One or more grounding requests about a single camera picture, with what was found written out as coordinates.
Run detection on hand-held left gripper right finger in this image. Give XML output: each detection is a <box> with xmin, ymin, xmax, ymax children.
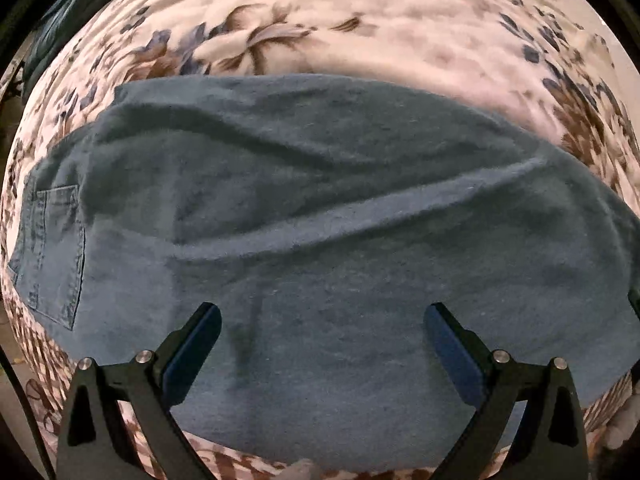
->
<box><xmin>424</xmin><ymin>302</ymin><xmax>590</xmax><ymax>480</ymax></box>

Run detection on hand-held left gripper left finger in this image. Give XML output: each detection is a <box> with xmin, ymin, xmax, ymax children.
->
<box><xmin>56</xmin><ymin>302</ymin><xmax>222</xmax><ymax>480</ymax></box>

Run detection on blue denim pants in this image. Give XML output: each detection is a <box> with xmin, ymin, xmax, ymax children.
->
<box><xmin>7</xmin><ymin>74</ymin><xmax>640</xmax><ymax>473</ymax></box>

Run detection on brown checkered bed sheet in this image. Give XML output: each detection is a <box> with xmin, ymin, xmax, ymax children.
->
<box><xmin>4</xmin><ymin>300</ymin><xmax>166</xmax><ymax>480</ymax></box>

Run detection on floral blanket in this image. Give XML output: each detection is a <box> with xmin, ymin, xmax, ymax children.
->
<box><xmin>0</xmin><ymin>0</ymin><xmax>640</xmax><ymax>480</ymax></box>

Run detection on teal folded quilt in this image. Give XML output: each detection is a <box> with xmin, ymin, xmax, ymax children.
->
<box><xmin>22</xmin><ymin>0</ymin><xmax>146</xmax><ymax>92</ymax></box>

